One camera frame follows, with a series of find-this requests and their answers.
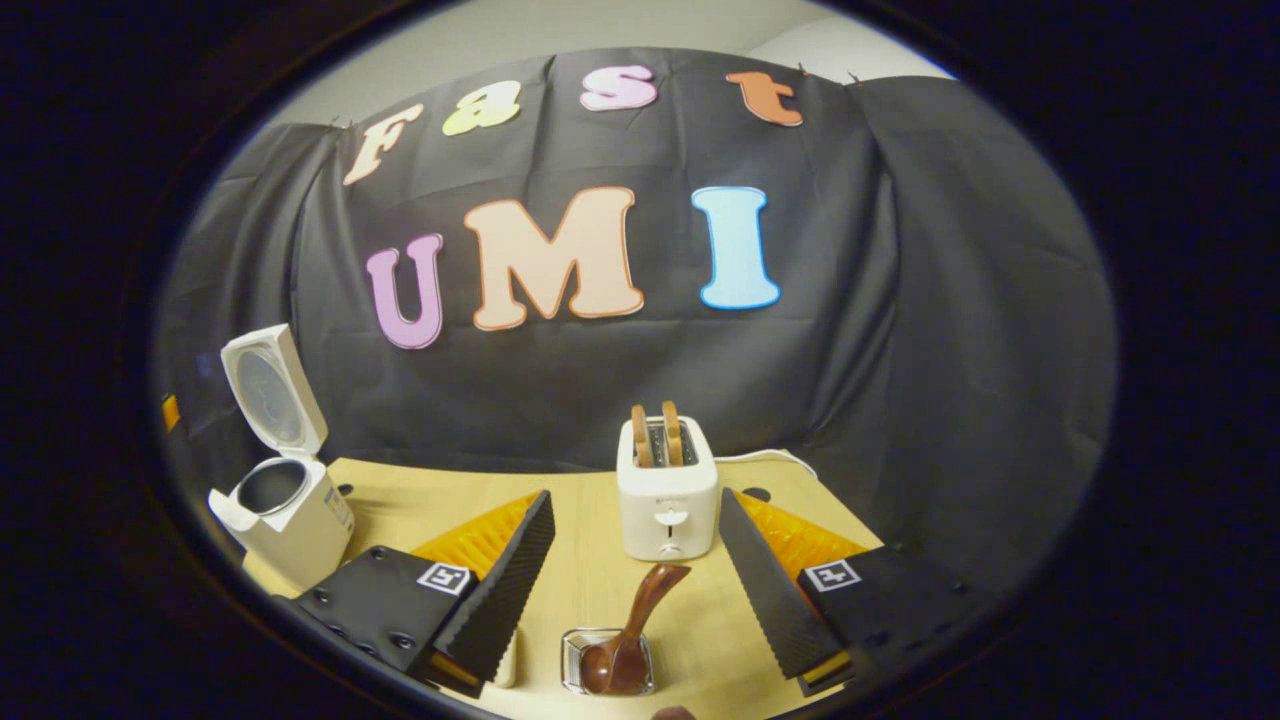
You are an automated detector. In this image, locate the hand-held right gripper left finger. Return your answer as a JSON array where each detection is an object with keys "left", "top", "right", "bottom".
[{"left": 295, "top": 490, "right": 556, "bottom": 701}]

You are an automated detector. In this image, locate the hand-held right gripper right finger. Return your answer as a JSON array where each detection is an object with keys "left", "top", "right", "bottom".
[{"left": 718, "top": 488, "right": 1001, "bottom": 699}]

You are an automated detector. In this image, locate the brown wooden spoon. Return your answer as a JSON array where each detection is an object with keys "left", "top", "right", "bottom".
[{"left": 580, "top": 563, "right": 693, "bottom": 696}]

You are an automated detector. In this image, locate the white rice cooker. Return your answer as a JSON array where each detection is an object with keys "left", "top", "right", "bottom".
[{"left": 208, "top": 323, "right": 356, "bottom": 591}]

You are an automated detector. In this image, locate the white toaster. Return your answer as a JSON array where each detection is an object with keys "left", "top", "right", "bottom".
[{"left": 616, "top": 415, "right": 721, "bottom": 563}]

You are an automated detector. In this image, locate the black backdrop cloth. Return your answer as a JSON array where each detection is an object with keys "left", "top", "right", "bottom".
[{"left": 155, "top": 48, "right": 1116, "bottom": 601}]

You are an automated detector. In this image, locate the white toaster cable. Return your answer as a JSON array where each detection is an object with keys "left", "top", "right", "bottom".
[{"left": 715, "top": 449, "right": 819, "bottom": 483}]

